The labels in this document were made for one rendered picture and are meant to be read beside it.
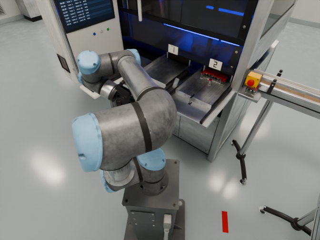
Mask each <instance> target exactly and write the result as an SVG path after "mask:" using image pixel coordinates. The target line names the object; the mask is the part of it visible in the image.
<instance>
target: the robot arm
mask: <svg viewBox="0 0 320 240"><path fill-rule="evenodd" d="M77 63H78V67H79V70H80V72H79V73H78V82H79V83H81V84H82V85H83V86H85V87H87V88H89V89H90V90H92V91H94V92H96V93H97V94H99V95H101V96H102V97H104V98H106V99H107V100H110V101H112V102H114V101H116V105H117V106H116V107H114V108H110V109H106V110H101V111H97V112H94V113H91V112H90V113H87V114H86V115H83V116H80V117H77V118H75V119H74V120H73V122H72V131H73V136H74V141H75V145H76V149H77V153H78V157H79V161H80V165H81V168H82V170H83V171H84V172H90V171H97V170H98V169H100V177H101V180H102V183H103V186H104V187H105V190H106V191H107V192H109V193H112V192H117V191H118V190H121V189H123V188H126V187H129V186H131V185H134V184H138V187H139V189H140V190H141V191H142V192H143V193H145V194H147V195H150V196H155V195H159V194H161V193H162V192H164V190H165V189H166V187H167V185H168V174H167V172H166V171H165V164H166V159H165V154H164V152H163V150H162V149H161V148H160V147H161V146H163V145H164V144H165V143H166V142H167V141H168V140H169V138H170V137H171V135H172V134H173V132H174V129H175V126H176V122H177V109H176V105H175V102H174V100H173V98H172V96H171V95H170V94H169V93H168V92H167V91H166V90H165V89H164V88H163V87H160V86H157V84H156V83H155V82H154V81H153V80H152V78H151V77H150V76H149V75H148V73H147V72H146V71H145V70H144V69H143V67H142V66H141V61H140V55H139V53H138V51H137V50H136V49H130V50H129V49H126V50H122V51H117V52H111V53H105V54H100V55H98V54H97V53H95V52H93V51H90V50H85V51H83V52H81V53H80V54H79V55H78V58H77ZM114 73H120V74H121V76H122V78H123V80H124V81H125V83H126V85H127V87H128V89H127V88H126V87H124V86H123V83H122V82H120V83H119V84H116V83H115V82H113V81H111V80H109V79H108V78H106V77H104V76H105V75H109V74H114Z"/></svg>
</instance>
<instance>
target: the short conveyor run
mask: <svg viewBox="0 0 320 240"><path fill-rule="evenodd" d="M254 71H257V72H260V73H263V76H262V78H261V81H260V83H259V84H258V86H259V89H258V91H261V92H263V95H262V97H263V98H266V99H268V100H271V101H273V102H276V103H278V104H281V105H283V106H286V107H289V108H291V109H294V110H297V111H299V112H302V113H304V114H307V115H309V116H312V117H315V118H317V119H319V120H320V90H318V89H315V88H312V87H309V86H306V85H303V84H300V83H297V82H294V81H291V80H288V79H285V78H282V77H281V75H282V72H283V70H280V71H279V73H278V74H277V75H276V76H275V75H272V74H269V73H266V72H263V71H261V70H257V69H254Z"/></svg>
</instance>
